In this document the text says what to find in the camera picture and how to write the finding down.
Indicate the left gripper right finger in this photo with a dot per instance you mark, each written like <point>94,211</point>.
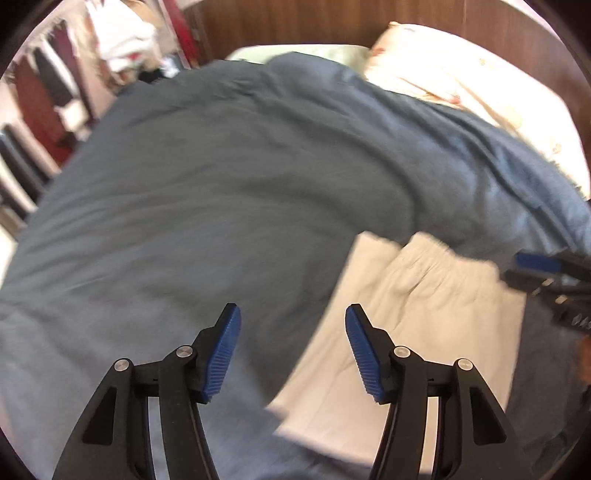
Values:
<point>475,439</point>

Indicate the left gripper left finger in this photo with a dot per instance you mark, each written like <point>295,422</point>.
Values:
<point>111,437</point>

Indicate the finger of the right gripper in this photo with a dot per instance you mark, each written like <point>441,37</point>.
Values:
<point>564,263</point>
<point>550,289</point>

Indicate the cream white pants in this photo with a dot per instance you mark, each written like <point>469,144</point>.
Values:
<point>439,304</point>

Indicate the person's right hand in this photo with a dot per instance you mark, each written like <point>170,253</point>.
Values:
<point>584,360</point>

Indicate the patterned cream pillow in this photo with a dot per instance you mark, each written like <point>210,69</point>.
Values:
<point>439,67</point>

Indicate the pale green bed sheet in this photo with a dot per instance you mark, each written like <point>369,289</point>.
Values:
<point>353,56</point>

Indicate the blue-grey duvet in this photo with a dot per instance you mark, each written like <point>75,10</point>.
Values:
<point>247,183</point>

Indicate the clothes rack with garments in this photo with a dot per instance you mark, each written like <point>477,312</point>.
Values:
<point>59,82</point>

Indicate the wooden headboard panel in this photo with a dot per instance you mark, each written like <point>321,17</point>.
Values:
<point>226,25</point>

